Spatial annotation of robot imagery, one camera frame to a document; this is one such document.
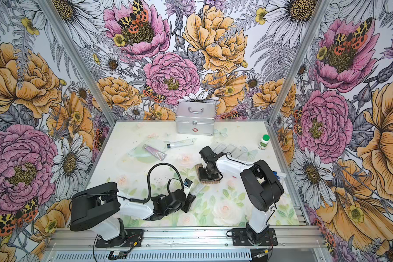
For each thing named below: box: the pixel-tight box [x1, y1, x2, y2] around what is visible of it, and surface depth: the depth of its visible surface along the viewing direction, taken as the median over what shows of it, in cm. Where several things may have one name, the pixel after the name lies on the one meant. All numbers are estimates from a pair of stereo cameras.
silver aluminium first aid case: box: [175, 100, 216, 136], surface depth 114 cm
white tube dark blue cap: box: [231, 145, 249, 159], surface depth 109 cm
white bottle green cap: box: [257, 134, 271, 151], surface depth 103 cm
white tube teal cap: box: [166, 138, 198, 149], surface depth 111 cm
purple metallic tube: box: [142, 144, 168, 162], surface depth 107 cm
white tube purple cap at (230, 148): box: [225, 143, 238, 153], surface depth 109 cm
